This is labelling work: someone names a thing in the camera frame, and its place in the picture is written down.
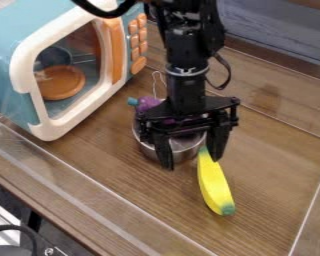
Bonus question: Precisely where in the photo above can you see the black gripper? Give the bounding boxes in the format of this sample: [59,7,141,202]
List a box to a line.
[135,66,240,170]

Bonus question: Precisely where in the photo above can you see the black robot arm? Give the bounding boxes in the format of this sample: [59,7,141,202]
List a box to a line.
[135,0,240,169]

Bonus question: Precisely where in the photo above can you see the silver metal pot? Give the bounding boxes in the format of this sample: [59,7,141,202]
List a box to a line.
[130,70,208,164]

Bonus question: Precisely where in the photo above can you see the yellow toy banana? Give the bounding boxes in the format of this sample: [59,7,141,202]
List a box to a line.
[197,147,236,216]

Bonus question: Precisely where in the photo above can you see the purple toy eggplant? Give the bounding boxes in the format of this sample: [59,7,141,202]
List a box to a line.
[126,96,162,113]

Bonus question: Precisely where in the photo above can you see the orange plate in microwave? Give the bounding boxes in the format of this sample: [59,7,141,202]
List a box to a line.
[34,65,85,101]

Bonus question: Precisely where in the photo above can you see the blue toy microwave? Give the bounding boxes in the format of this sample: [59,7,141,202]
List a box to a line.
[0,0,147,141]

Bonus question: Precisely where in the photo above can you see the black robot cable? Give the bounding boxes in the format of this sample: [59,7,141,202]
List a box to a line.
[70,0,233,91]

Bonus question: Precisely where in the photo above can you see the black cable lower left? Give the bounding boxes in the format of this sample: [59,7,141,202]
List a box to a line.
[0,225,38,256]

